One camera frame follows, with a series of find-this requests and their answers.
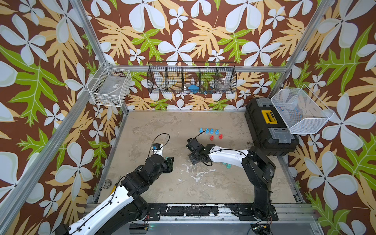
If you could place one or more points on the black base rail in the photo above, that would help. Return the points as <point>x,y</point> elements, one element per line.
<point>242,211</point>

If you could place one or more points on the white wire basket left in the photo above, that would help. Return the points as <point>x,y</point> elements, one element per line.
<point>109,86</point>

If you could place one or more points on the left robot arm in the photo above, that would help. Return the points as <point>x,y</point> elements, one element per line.
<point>125,204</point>

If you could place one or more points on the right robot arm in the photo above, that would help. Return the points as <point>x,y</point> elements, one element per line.
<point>259,169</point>

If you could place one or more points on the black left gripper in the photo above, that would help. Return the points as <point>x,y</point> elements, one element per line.
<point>168,164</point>

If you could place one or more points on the black wire basket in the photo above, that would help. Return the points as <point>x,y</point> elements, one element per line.
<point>191,77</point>

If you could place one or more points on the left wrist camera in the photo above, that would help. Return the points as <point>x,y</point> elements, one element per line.
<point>156,146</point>

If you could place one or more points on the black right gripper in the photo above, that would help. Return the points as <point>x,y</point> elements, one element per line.
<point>191,156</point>

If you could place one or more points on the black toolbox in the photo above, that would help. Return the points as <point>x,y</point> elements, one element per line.
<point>268,130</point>

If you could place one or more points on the white mesh basket right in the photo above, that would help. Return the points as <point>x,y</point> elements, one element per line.
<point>302,111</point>

